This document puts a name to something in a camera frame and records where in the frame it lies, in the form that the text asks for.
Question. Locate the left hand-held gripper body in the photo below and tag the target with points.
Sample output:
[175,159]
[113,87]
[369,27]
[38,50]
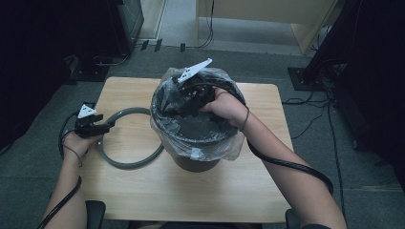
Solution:
[84,125]

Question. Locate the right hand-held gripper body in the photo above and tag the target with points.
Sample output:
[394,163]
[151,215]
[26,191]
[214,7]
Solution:
[191,95]

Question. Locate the clear plastic bag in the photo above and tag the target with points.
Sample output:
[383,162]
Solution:
[191,149]

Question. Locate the black ribbed trash bin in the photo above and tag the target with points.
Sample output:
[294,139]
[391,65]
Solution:
[197,165]

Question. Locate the person's left hand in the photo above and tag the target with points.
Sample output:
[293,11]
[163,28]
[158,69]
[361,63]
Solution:
[78,146]

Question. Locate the person's right hand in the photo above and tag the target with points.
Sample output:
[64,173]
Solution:
[227,108]

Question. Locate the thin wrist band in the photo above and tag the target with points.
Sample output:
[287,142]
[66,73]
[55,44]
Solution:
[76,155]
[246,119]

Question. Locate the black floor tape strip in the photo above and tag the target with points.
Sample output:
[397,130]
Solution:
[182,47]
[158,45]

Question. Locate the dark curtain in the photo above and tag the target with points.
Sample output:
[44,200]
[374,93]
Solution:
[379,95]
[31,63]

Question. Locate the black cabinet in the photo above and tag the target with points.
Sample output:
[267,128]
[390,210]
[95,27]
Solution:
[127,22]

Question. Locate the beige wooden cabinet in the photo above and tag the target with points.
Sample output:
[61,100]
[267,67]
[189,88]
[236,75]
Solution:
[270,9]

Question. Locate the black metal stand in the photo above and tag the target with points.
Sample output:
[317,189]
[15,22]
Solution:
[331,38]

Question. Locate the black stand base plate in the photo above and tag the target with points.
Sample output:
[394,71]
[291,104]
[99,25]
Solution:
[89,73]
[302,81]

